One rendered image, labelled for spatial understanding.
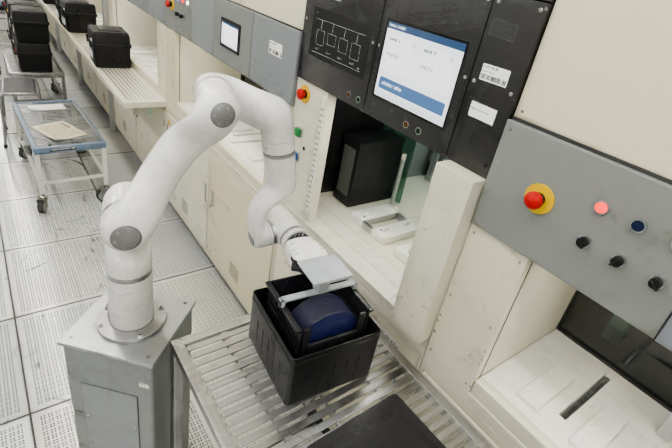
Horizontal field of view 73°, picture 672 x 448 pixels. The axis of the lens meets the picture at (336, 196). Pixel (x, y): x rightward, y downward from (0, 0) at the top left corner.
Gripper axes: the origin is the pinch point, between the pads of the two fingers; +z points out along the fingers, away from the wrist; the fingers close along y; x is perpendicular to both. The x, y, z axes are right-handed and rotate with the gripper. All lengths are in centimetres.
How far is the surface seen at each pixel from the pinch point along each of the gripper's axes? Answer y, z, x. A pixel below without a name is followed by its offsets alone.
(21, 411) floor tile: 81, -74, -106
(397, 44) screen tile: -27, -23, 57
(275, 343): 13.7, 4.0, -16.3
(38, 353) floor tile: 74, -103, -106
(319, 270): 1.9, 0.8, 2.7
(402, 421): -6.6, 34.7, -19.7
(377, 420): -1.0, 32.0, -19.7
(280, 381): 13.7, 9.5, -24.7
